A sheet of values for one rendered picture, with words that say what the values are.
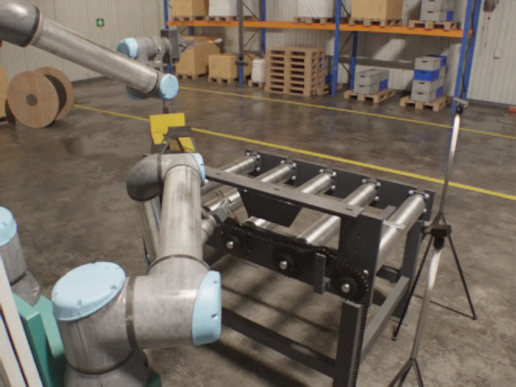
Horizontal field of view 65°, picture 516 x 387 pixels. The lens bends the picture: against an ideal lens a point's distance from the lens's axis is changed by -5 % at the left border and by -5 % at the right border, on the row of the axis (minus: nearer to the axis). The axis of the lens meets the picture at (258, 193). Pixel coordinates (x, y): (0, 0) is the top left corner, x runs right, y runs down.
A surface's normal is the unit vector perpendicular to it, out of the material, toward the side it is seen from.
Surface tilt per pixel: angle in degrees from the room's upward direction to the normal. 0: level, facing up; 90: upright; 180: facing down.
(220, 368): 0
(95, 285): 5
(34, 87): 90
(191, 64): 90
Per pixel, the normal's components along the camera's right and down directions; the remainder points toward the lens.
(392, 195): -0.58, 0.33
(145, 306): 0.09, -0.40
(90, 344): 0.14, 0.40
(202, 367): 0.00, -0.91
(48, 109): -0.11, 0.40
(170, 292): 0.05, -0.64
